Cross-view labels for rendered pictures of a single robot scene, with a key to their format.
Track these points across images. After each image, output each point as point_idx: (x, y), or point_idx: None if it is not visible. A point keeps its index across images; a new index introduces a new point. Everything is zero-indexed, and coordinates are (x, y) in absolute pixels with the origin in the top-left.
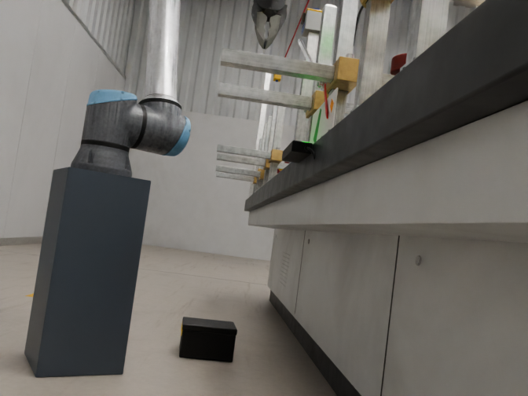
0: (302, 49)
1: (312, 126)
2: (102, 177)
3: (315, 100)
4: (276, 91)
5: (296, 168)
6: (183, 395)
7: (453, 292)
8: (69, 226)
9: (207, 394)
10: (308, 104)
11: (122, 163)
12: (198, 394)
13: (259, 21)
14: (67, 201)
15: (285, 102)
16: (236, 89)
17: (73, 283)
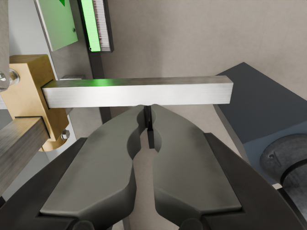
0: (1, 29)
1: (60, 38)
2: (288, 123)
3: (38, 57)
4: (116, 86)
5: (97, 66)
6: (171, 60)
7: None
8: (283, 93)
9: (159, 65)
10: (56, 81)
11: (279, 154)
12: (164, 64)
13: (194, 151)
14: (299, 100)
15: (99, 80)
16: (194, 81)
17: (253, 82)
